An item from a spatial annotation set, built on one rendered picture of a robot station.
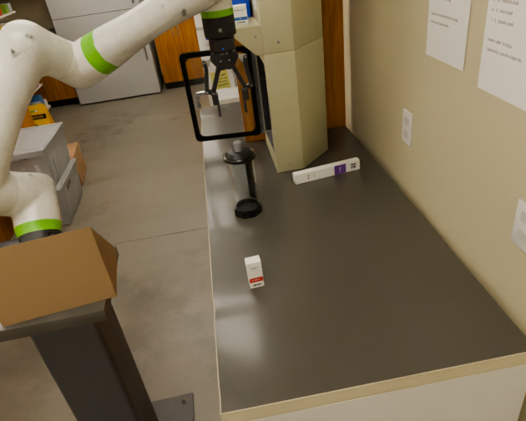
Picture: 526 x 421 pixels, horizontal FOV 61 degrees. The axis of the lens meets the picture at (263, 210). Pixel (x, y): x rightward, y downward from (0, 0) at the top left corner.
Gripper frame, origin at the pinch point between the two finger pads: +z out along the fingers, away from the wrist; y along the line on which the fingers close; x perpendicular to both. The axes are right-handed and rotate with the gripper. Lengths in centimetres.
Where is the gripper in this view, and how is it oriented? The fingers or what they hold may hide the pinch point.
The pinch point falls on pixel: (231, 104)
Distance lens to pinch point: 144.7
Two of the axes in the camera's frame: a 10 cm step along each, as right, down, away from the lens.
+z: 1.2, 8.4, 5.3
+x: 1.4, 5.1, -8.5
